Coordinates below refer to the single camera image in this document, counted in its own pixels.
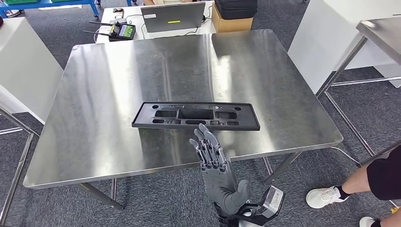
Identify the green plastic crate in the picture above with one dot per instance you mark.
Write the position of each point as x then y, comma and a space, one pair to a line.
61, 1
22, 1

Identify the person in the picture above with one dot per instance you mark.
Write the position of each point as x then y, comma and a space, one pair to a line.
382, 178

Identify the grey laptop with yellow sticker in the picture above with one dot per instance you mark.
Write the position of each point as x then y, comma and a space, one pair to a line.
178, 14

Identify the small black desk gadget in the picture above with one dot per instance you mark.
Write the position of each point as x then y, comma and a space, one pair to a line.
118, 10

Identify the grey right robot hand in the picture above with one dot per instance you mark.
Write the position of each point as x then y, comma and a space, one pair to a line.
219, 185

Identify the blue metal trolley frame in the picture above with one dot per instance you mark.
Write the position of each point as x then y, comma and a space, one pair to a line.
47, 3

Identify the black remote controller with screen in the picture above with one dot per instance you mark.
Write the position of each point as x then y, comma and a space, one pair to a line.
127, 31

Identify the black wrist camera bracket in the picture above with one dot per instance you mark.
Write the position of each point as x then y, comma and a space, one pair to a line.
247, 210

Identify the black hard case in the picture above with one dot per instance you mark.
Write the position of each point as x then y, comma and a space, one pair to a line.
235, 7

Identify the brown cardboard box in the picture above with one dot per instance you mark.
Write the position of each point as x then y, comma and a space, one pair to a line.
231, 25

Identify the black plastic plate with cutouts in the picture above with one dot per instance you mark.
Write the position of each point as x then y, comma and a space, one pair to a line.
139, 120

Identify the white desk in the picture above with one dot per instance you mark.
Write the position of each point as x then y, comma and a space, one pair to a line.
105, 14

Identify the white block cabinet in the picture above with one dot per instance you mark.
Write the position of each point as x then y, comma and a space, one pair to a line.
319, 40
25, 62

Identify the stainless steel table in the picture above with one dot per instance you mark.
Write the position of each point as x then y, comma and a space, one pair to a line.
382, 34
23, 163

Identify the grey workbench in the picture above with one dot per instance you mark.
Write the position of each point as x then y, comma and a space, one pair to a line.
125, 78

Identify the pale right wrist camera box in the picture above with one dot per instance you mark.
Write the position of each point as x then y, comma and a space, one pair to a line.
272, 200

